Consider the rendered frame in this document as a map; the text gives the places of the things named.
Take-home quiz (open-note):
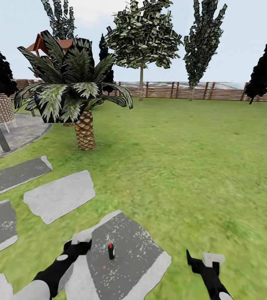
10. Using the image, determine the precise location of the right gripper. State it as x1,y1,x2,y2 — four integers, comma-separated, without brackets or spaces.
186,250,220,281

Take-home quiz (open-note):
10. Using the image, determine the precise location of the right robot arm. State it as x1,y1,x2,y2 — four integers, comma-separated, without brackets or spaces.
186,250,233,300

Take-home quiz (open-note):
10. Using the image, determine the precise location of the insectifuge atomizer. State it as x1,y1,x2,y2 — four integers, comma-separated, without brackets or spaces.
108,245,115,260

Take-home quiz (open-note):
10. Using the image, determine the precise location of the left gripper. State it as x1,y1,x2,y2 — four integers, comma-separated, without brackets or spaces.
64,241,92,259

